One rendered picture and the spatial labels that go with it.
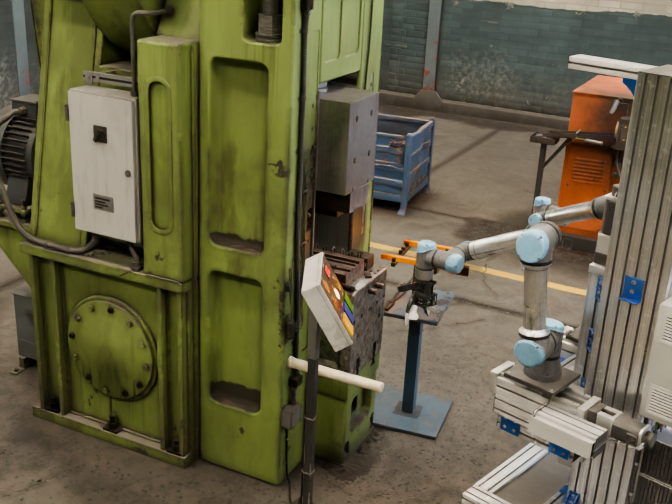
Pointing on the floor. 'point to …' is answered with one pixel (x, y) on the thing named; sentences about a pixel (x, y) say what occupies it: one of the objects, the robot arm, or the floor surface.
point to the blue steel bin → (403, 158)
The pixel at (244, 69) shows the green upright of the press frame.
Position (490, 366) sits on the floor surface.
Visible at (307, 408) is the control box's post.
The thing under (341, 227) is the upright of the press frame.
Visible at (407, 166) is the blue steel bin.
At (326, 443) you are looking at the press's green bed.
